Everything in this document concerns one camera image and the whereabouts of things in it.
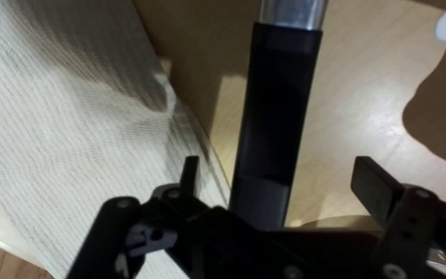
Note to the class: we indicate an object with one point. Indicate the black pot with handle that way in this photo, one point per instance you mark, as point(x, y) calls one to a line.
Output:
point(282, 58)

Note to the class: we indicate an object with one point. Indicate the white cloth mat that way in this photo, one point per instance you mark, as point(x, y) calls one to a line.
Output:
point(85, 113)

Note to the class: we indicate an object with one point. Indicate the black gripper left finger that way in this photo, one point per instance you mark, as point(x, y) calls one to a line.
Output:
point(125, 231)

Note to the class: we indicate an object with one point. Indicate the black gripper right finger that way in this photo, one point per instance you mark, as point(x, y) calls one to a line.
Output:
point(410, 217)

